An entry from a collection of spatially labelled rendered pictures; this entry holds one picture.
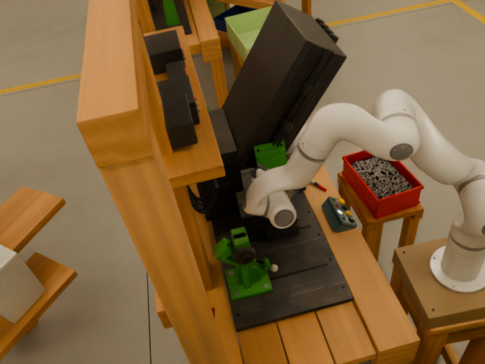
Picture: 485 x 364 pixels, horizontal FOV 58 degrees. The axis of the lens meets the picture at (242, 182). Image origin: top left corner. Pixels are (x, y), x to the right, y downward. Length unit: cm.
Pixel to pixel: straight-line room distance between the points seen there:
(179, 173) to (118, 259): 199
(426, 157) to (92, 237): 253
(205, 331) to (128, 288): 180
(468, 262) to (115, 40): 123
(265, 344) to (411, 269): 57
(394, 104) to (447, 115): 285
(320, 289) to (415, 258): 36
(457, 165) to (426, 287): 53
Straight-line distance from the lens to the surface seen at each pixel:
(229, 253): 145
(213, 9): 513
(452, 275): 166
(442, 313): 160
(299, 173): 123
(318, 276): 165
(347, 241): 175
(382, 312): 160
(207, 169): 112
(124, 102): 67
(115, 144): 68
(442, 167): 125
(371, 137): 110
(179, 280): 95
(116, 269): 303
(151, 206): 78
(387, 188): 199
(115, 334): 277
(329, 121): 112
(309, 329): 157
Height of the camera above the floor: 227
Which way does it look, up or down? 43 degrees down
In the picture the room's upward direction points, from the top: 9 degrees counter-clockwise
